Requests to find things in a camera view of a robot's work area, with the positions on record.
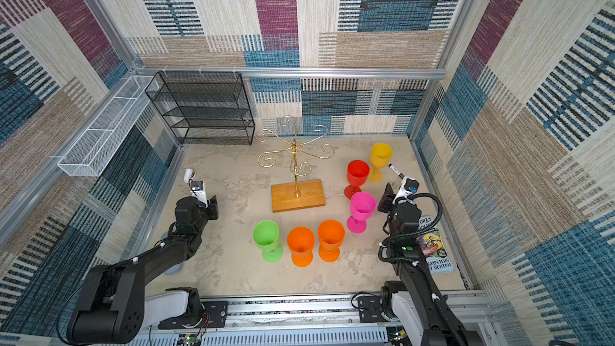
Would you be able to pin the white wire basket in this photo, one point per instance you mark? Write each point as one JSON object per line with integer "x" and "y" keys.
{"x": 90, "y": 154}

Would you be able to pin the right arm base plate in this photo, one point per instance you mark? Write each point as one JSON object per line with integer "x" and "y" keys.
{"x": 371, "y": 311}

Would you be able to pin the yellow wine glass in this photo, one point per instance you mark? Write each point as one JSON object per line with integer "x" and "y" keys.
{"x": 380, "y": 156}

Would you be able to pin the pink wine glass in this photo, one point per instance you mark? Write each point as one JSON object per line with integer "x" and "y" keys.
{"x": 362, "y": 208}

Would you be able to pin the small white object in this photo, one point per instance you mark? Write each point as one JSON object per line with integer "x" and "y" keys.
{"x": 188, "y": 175}

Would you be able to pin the green wine glass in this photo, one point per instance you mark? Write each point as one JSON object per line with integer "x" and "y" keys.
{"x": 266, "y": 236}

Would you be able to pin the black white marker pen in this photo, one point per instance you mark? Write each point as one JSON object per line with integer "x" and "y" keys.
{"x": 397, "y": 171}

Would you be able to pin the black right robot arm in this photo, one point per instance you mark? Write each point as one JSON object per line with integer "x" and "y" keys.
{"x": 415, "y": 300}

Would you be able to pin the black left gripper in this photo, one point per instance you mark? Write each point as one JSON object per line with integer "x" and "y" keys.
{"x": 212, "y": 208}

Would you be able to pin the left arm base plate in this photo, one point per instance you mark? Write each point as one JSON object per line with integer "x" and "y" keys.
{"x": 209, "y": 314}

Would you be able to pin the black mesh shelf rack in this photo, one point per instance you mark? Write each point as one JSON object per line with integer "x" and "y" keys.
{"x": 203, "y": 107}

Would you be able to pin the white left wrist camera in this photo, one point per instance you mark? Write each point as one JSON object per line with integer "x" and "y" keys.
{"x": 199, "y": 191}

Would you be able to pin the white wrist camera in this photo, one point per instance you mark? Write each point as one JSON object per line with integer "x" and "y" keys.
{"x": 408, "y": 188}
{"x": 199, "y": 191}

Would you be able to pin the small orange wine glass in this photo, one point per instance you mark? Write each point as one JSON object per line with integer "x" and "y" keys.
{"x": 301, "y": 241}

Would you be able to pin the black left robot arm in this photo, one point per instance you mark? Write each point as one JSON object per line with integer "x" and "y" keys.
{"x": 111, "y": 303}

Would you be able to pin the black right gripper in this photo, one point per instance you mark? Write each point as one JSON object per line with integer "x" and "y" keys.
{"x": 387, "y": 199}

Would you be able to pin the red wine glass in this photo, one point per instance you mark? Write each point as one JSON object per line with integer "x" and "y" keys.
{"x": 357, "y": 174}

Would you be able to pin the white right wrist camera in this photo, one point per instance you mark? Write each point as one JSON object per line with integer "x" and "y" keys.
{"x": 408, "y": 188}

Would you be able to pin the large orange wine glass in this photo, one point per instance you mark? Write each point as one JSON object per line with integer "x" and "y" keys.
{"x": 331, "y": 235}

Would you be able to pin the gold wire wine glass rack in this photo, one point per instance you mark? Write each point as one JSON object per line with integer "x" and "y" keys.
{"x": 296, "y": 195}

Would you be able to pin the printed booklet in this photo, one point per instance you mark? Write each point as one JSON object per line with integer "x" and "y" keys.
{"x": 433, "y": 247}

